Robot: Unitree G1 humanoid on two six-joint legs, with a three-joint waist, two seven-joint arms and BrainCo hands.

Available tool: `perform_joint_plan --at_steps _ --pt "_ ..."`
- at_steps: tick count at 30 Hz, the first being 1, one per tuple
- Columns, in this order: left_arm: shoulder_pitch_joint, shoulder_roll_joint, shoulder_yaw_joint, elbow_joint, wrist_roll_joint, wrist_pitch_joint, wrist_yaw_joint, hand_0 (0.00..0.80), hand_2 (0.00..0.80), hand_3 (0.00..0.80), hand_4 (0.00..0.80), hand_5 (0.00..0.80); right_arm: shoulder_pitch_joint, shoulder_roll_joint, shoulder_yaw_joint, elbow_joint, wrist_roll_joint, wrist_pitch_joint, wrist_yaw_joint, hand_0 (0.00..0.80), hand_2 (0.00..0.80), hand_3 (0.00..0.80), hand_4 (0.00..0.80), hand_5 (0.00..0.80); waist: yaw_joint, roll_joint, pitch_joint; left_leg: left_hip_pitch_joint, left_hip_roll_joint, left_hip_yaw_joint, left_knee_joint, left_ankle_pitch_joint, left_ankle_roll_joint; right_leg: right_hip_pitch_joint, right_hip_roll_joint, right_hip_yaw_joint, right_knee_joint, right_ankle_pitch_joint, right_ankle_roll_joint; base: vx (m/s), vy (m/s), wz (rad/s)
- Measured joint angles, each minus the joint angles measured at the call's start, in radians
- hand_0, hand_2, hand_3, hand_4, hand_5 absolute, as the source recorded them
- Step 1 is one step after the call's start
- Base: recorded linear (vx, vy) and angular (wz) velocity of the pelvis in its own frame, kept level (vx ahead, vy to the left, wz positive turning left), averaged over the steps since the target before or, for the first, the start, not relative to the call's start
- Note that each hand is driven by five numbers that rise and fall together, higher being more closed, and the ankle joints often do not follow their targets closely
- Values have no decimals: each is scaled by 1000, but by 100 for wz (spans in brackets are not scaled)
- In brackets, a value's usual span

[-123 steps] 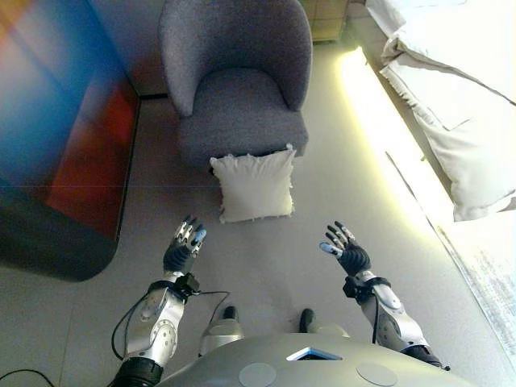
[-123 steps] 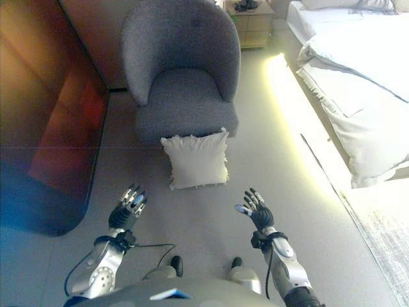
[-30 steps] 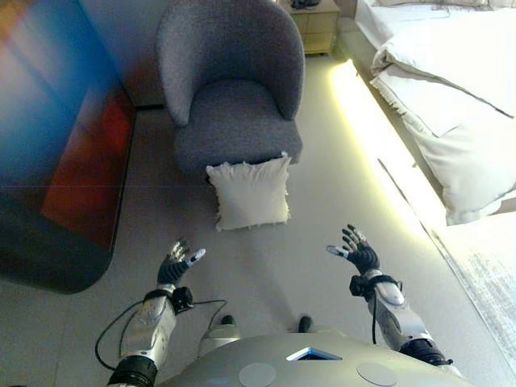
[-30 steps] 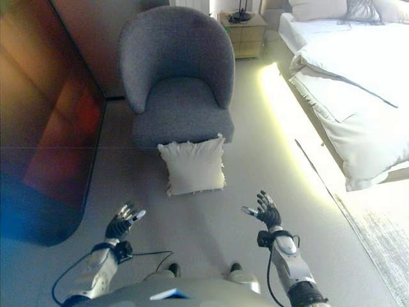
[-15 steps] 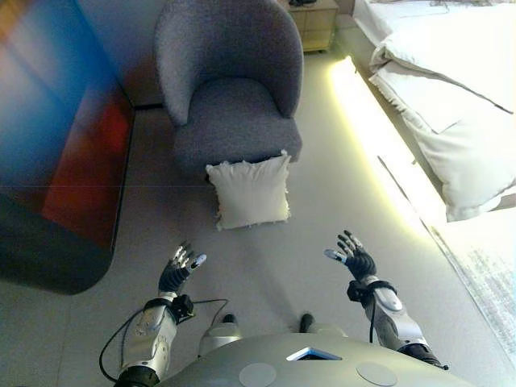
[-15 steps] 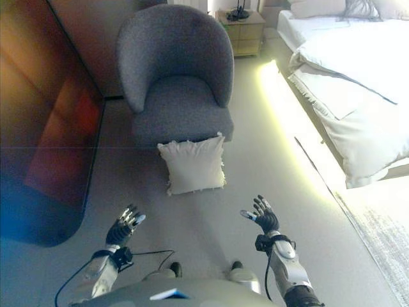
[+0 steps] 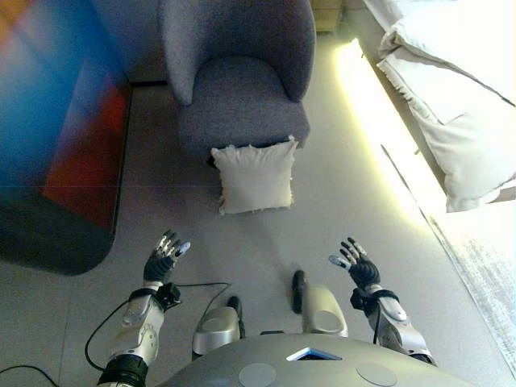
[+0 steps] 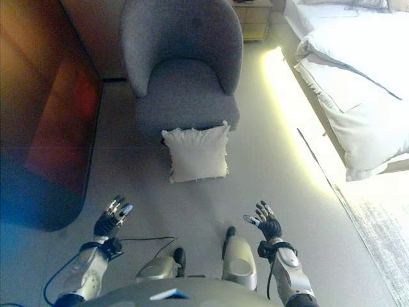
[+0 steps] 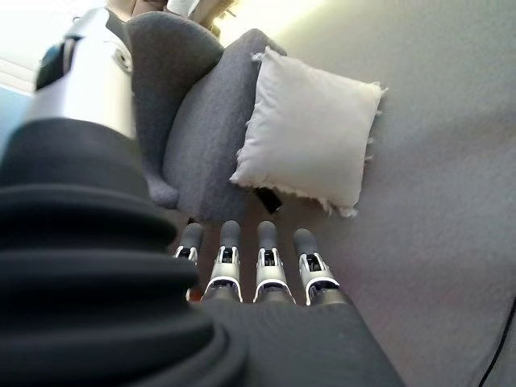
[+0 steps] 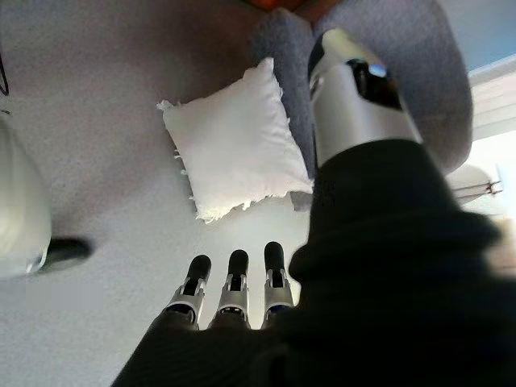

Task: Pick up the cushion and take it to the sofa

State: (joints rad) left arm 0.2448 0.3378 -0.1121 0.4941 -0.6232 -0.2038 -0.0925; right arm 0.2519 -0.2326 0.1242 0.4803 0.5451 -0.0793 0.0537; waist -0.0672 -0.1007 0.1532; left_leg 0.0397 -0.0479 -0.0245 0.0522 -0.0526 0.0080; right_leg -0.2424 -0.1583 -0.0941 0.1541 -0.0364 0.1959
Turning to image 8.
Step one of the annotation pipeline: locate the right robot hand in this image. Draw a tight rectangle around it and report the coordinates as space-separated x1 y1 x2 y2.
243 200 282 239

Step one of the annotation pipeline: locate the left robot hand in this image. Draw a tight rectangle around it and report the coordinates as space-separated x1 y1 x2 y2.
93 194 134 239

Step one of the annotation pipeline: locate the white fringed cushion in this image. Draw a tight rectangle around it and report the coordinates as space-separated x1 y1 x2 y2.
160 120 231 184

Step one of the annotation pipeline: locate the silver right robot leg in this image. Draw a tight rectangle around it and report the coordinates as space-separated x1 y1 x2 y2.
222 226 258 292

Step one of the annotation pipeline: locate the silver robot leg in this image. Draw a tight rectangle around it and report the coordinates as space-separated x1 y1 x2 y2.
222 226 258 292
134 248 187 285

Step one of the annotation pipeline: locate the silver left robot leg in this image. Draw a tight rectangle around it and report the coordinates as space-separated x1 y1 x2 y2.
134 248 187 285

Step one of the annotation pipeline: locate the silver robot torso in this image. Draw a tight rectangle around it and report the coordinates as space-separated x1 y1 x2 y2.
85 276 288 307

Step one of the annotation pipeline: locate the grey patterned rug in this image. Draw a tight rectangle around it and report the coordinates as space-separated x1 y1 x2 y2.
332 184 409 307

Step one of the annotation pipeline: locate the reddish brown wooden cabinet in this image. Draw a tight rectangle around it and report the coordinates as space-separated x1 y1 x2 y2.
0 0 104 232

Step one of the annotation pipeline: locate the bed with white duvet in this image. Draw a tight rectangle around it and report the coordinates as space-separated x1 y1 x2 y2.
283 0 409 183

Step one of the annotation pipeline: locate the light wooden nightstand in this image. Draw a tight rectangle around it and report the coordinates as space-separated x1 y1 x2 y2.
232 0 274 42

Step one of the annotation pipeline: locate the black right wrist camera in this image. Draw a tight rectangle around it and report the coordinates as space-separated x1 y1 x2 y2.
257 240 273 258

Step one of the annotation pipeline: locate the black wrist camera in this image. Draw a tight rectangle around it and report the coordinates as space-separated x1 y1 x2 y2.
257 240 273 258
106 238 124 258

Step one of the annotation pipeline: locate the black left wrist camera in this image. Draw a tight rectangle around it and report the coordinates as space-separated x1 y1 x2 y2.
106 238 124 258

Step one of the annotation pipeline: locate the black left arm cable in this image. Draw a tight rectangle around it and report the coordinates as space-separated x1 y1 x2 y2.
43 235 176 305

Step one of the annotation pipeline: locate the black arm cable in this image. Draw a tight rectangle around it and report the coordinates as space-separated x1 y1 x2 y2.
266 242 298 302
43 235 176 305

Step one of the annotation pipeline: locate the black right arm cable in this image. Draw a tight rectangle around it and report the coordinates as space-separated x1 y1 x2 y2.
266 242 298 302

